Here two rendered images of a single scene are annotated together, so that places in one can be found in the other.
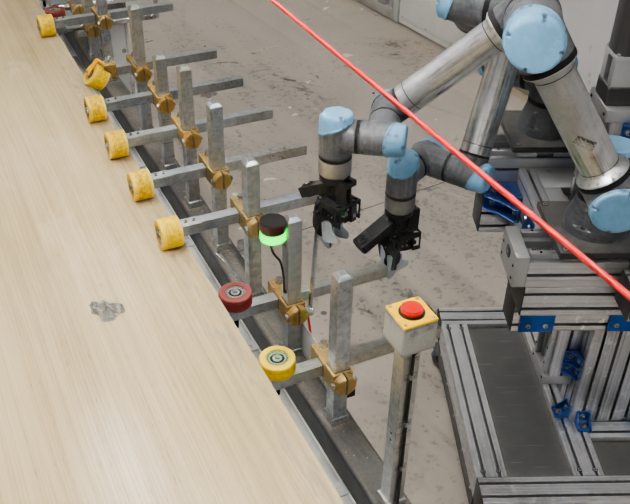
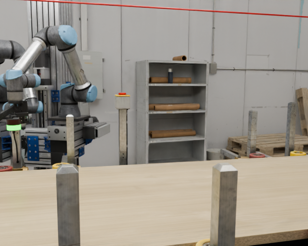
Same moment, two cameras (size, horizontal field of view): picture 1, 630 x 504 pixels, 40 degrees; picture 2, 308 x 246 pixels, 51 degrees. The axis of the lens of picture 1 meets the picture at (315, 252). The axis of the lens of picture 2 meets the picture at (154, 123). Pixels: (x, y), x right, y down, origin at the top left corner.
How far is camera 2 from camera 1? 1.78 m
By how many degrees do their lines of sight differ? 75
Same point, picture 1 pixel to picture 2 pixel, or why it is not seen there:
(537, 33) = (71, 30)
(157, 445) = (92, 185)
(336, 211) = (26, 113)
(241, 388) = not seen: hidden behind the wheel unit
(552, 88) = (74, 52)
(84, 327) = not seen: outside the picture
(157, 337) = (11, 183)
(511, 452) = not seen: hidden behind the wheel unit
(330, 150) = (19, 85)
